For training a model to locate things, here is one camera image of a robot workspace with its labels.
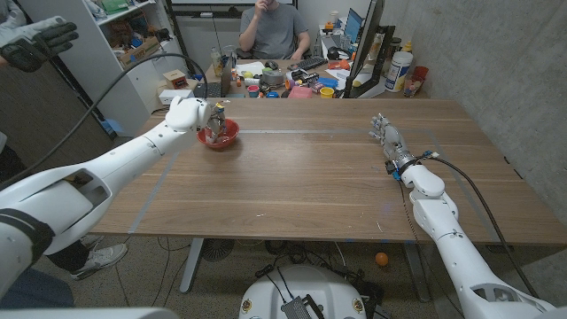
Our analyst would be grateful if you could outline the black computer monitor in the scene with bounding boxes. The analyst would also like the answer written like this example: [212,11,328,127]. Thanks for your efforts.
[343,0,397,99]

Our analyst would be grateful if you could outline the white flat box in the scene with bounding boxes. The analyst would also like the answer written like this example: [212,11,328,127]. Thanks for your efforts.
[158,89,195,105]

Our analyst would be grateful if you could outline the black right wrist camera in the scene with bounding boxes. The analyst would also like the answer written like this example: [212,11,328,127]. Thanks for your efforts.
[384,159,402,182]

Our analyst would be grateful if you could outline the clear plastic bottle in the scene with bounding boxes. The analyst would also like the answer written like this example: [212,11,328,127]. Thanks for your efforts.
[210,46,223,77]

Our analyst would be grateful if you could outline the red bowl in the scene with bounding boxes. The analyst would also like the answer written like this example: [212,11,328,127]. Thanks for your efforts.
[196,118,241,151]

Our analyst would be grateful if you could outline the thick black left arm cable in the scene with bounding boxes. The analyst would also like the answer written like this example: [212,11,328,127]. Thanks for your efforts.
[0,51,210,190]

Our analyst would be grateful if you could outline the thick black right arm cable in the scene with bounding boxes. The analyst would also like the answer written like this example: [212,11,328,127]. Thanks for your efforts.
[418,150,540,299]

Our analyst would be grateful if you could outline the open grey laptop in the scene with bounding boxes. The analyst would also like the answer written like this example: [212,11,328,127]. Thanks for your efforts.
[192,57,234,99]

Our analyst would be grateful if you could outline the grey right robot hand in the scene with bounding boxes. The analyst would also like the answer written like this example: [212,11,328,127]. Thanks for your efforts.
[368,113,420,172]

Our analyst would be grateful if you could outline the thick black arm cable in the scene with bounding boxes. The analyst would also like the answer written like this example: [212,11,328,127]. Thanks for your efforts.
[0,51,210,190]
[418,150,540,299]

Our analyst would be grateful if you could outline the grey table leg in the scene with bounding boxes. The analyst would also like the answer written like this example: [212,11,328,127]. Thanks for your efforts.
[402,242,431,303]
[179,237,205,294]

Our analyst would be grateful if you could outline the black round floor fan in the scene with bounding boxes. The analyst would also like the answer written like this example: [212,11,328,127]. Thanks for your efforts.
[201,237,236,262]

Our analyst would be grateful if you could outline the seated person in grey t-shirt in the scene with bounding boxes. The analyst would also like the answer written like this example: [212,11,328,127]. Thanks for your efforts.
[237,0,311,61]

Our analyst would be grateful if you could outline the laptop with blue screen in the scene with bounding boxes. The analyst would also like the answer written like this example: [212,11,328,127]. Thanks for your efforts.
[344,7,363,44]

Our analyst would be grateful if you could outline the pink box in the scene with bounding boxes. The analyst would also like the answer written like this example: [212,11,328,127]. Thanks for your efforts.
[287,85,314,99]

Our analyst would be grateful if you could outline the grey tape roll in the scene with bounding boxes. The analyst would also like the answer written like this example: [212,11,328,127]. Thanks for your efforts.
[260,69,285,86]

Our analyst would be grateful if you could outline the black and white teleoperation glove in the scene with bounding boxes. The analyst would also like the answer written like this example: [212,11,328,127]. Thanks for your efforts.
[0,15,81,74]

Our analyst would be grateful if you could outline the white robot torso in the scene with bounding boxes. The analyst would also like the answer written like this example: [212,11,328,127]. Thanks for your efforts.
[238,264,368,319]

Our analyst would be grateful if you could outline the black keyboard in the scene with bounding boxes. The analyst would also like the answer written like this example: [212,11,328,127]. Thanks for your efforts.
[295,55,328,72]

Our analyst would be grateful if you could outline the cardboard box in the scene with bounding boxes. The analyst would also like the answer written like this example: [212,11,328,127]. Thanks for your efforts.
[117,37,161,67]

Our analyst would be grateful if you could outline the small wooden box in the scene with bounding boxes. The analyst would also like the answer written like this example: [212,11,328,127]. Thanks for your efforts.
[162,68,190,90]

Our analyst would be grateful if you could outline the thin black braided cable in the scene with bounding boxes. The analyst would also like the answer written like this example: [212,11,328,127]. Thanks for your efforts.
[396,176,464,318]

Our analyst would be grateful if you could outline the white plastic tub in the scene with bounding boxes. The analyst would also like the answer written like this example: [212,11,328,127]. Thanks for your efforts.
[384,51,415,93]

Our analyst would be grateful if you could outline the black headphones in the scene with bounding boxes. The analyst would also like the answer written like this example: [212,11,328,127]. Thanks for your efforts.
[326,46,353,61]

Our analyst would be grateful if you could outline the white sneaker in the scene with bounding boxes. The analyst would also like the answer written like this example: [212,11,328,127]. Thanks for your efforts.
[70,242,128,281]

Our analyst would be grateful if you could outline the white shelf unit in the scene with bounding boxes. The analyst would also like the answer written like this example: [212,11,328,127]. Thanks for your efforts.
[17,0,190,137]

